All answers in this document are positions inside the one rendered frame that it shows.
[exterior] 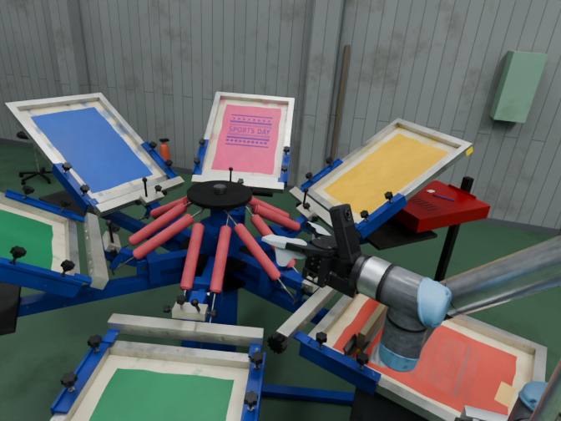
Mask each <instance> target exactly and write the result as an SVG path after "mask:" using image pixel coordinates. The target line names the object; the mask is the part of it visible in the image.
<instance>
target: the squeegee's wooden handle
mask: <svg viewBox="0 0 561 421"><path fill-rule="evenodd" d="M387 309H388V307H387V306H385V305H383V304H381V303H379V305H378V306H377V308H376V309H375V310H374V312H373V313H372V314H371V315H370V317H369V318H368V320H367V321H366V323H365V324H364V325H363V327H362V328H361V330H360V331H359V333H358V334H357V339H356V347H357V348H359V349H361V350H362V349H363V347H364V346H365V344H366V342H368V340H369V339H370V337H371V335H372V334H373V333H374V332H375V330H376V329H377V327H378V325H379V324H380V322H381V321H382V319H383V318H384V317H385V316H386V314H387Z"/></svg>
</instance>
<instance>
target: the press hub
mask: <svg viewBox="0 0 561 421"><path fill-rule="evenodd" d="M186 197H187V199H188V201H189V202H191V203H192V204H194V205H197V206H199V207H202V208H205V209H210V216H208V217H206V218H204V219H203V220H202V221H201V222H200V224H202V225H203V226H204V227H205V228H204V232H203V236H202V241H201V245H200V250H201V251H202V252H203V254H199V257H198V261H197V266H196V270H198V271H203V270H204V269H205V265H206V263H207V261H208V259H209V257H210V256H214V257H215V254H216V250H217V245H218V240H219V235H220V228H221V227H222V226H225V225H226V221H227V214H226V213H225V211H224V210H226V211H227V212H228V210H229V209H234V208H238V207H241V206H243V205H246V204H248V203H249V202H250V201H251V199H252V191H251V189H250V188H249V187H247V186H246V185H242V184H241V183H237V182H234V181H228V180H208V181H203V182H200V183H197V184H195V185H192V186H191V187H190V188H189V189H188V190H187V192H186ZM228 226H229V227H230V228H231V234H230V244H229V249H228V254H227V259H226V264H225V274H224V279H223V302H222V305H221V307H214V308H213V310H217V313H216V317H212V318H211V323H216V324H225V325H233V326H237V307H238V289H239V288H242V287H244V286H245V282H243V281H242V280H240V279H238V278H236V277H234V276H232V275H230V272H232V271H238V270H240V269H243V268H245V267H246V263H244V262H243V261H240V260H237V259H235V258H234V257H232V256H230V255H233V254H235V253H236V252H237V251H240V252H242V253H245V254H246V255H248V256H252V257H253V255H252V254H251V253H250V251H249V250H248V248H247V247H246V246H240V238H239V237H238V236H237V235H236V233H235V232H234V227H235V224H234V222H233V221H232V220H231V219H230V218H229V220H228ZM189 243H190V238H189V237H187V238H185V239H184V240H183V241H182V242H181V244H180V246H179V251H182V250H186V249H188V248H189ZM201 349H207V350H215V351H223V352H232V353H236V345H227V344H219V343H211V342H201Z"/></svg>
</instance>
